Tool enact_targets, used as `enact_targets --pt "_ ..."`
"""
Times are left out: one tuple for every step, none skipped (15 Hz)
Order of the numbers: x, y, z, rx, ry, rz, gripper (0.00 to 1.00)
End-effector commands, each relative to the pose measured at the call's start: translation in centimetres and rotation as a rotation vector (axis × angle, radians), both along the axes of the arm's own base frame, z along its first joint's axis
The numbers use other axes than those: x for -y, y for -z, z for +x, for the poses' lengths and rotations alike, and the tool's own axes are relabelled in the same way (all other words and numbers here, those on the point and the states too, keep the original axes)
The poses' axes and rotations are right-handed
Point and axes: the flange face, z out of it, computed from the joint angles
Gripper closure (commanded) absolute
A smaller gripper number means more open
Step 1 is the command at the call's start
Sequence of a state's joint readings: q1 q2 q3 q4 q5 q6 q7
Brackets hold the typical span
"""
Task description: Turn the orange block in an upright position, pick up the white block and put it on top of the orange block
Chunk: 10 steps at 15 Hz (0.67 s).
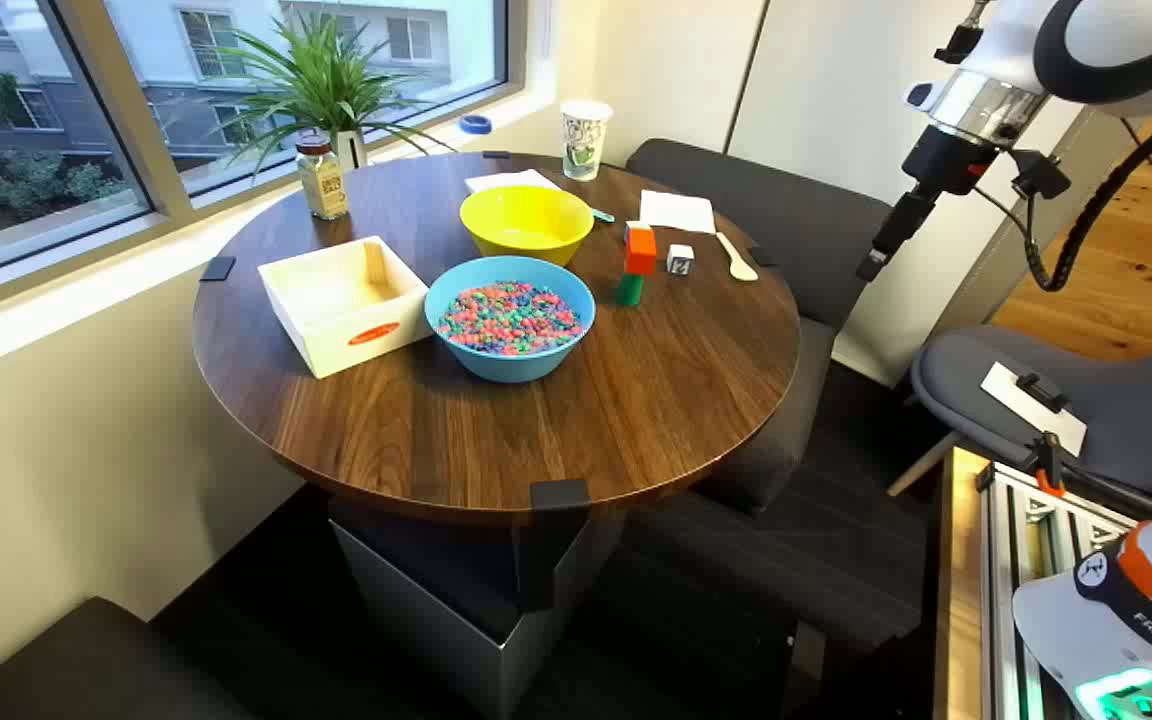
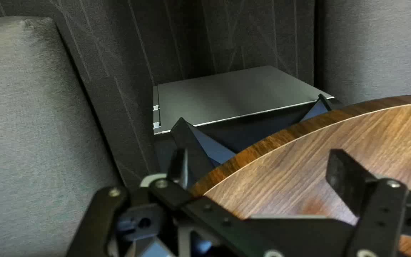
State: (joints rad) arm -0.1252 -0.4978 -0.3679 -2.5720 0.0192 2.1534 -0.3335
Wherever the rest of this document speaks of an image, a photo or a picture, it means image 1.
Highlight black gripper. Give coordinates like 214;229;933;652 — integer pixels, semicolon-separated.
855;127;994;285

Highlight white number cube block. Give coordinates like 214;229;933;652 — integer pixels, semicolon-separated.
666;246;695;278

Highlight orange rectangular block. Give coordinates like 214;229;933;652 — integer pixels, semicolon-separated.
624;229;660;278

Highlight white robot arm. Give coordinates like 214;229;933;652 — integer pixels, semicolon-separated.
855;0;1152;281

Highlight green cylinder block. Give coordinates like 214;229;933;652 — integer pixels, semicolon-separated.
613;278;645;308

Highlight white plastic spoon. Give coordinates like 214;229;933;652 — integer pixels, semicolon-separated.
711;234;759;285

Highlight white paper sheet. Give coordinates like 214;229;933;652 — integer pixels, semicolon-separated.
638;188;716;234

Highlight grey armchair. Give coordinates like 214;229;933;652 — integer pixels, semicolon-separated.
910;323;1152;499

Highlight patterned paper cup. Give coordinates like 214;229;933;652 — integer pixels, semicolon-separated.
561;101;613;180

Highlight folded white napkin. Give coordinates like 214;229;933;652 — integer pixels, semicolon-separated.
462;167;561;194

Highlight yellow bowl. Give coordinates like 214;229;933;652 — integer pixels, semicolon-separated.
461;185;590;263

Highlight blue bowl with candies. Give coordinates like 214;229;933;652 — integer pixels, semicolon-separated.
422;258;596;384

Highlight blue lid on sill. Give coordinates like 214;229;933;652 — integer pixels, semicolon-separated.
461;115;495;136

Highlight round wooden table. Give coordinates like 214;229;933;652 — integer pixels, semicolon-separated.
193;152;798;720

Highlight white wooden box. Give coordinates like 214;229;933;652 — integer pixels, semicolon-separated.
259;238;426;380

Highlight glass jar with label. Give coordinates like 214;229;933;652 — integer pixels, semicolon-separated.
295;131;346;221

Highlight potted green plant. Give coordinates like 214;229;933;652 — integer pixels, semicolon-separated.
228;13;437;171

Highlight dark grey foreground seat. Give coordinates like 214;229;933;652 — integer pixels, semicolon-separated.
0;596;254;720

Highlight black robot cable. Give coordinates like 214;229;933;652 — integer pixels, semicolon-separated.
971;101;1152;297

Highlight aluminium frame cart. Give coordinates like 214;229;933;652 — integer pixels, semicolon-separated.
933;450;1132;720

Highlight robot base with orange ring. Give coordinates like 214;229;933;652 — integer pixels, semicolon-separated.
1012;521;1152;720

